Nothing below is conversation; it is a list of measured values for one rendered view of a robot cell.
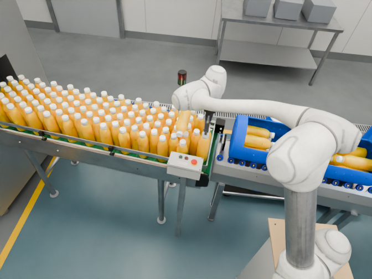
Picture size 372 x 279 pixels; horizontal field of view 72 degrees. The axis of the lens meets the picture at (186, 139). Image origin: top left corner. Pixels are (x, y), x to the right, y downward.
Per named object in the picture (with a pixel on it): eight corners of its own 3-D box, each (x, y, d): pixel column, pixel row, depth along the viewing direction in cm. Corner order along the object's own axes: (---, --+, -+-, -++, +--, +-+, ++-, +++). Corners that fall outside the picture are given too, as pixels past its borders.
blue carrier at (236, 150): (367, 196, 158) (396, 163, 140) (226, 165, 166) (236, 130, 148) (353, 164, 180) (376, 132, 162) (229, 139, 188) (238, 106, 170)
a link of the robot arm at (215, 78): (213, 86, 133) (194, 94, 127) (218, 58, 121) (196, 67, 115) (227, 97, 127) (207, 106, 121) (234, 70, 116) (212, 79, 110)
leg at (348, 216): (319, 247, 233) (358, 216, 186) (313, 245, 234) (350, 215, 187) (318, 241, 237) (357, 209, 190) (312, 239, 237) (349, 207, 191)
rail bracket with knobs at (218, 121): (222, 137, 193) (224, 127, 185) (212, 135, 193) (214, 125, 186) (223, 128, 199) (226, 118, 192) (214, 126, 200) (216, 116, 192)
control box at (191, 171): (199, 180, 154) (201, 171, 146) (166, 173, 156) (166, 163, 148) (201, 167, 160) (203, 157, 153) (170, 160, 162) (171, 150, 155)
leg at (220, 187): (213, 222, 242) (225, 187, 195) (207, 220, 243) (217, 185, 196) (213, 216, 246) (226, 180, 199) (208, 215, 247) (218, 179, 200)
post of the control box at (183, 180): (179, 236, 231) (187, 174, 156) (175, 235, 231) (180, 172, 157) (180, 232, 234) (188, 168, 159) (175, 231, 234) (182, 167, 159)
